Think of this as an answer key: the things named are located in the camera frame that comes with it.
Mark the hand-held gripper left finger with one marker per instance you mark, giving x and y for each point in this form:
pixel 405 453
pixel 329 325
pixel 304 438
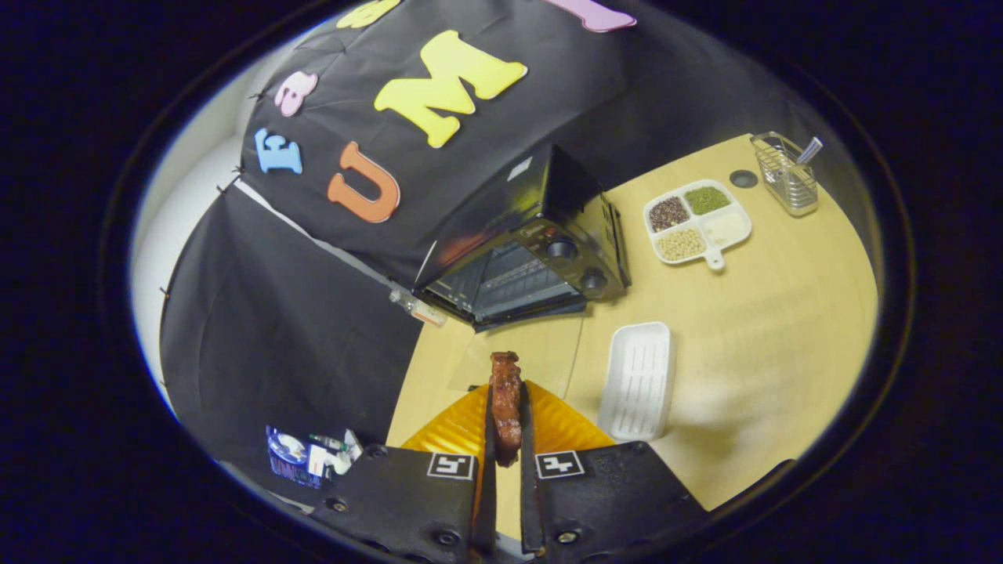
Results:
pixel 407 501

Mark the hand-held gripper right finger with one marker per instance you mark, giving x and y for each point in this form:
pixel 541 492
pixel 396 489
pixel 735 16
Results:
pixel 595 501

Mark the brown grilled meat piece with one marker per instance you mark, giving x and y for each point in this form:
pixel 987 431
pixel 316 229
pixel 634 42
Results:
pixel 506 407

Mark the black toaster oven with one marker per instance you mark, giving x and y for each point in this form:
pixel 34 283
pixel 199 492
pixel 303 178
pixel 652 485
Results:
pixel 541 204

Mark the blue and white package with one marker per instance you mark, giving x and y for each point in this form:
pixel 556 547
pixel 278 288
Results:
pixel 294 458

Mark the white rectangular tray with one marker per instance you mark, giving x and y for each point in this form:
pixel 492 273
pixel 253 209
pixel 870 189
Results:
pixel 636 384

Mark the clear bottle with orange label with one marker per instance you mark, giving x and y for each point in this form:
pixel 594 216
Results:
pixel 419 309

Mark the white divided dish with grains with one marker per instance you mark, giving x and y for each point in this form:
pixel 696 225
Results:
pixel 697 227

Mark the black round table grommet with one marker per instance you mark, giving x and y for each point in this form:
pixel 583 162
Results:
pixel 744 178

